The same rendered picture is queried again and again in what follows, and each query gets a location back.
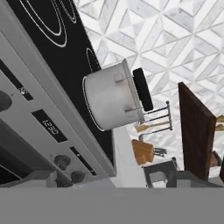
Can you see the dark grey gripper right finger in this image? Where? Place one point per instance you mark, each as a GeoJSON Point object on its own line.
{"type": "Point", "coordinates": [172, 172]}

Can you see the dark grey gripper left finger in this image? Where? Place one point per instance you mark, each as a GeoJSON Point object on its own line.
{"type": "Point", "coordinates": [64, 180]}

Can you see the dark grey stove knob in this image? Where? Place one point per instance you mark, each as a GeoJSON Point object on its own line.
{"type": "Point", "coordinates": [78, 176]}
{"type": "Point", "coordinates": [61, 162]}
{"type": "Point", "coordinates": [3, 100]}

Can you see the grey stove with black hob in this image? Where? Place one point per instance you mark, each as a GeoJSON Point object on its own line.
{"type": "Point", "coordinates": [67, 58]}

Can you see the wooden knife block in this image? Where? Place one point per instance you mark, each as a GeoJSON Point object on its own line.
{"type": "Point", "coordinates": [143, 151]}

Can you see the brown jar on shelf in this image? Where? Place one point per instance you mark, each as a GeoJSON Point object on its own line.
{"type": "Point", "coordinates": [215, 159]}

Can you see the wooden spatula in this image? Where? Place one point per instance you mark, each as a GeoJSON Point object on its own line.
{"type": "Point", "coordinates": [145, 126]}

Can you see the yellow item on shelf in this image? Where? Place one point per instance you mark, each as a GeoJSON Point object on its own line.
{"type": "Point", "coordinates": [220, 122]}

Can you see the white cooking pot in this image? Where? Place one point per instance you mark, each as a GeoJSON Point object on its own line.
{"type": "Point", "coordinates": [108, 96]}

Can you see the metal wall rail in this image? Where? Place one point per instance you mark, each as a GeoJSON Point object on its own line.
{"type": "Point", "coordinates": [169, 116]}

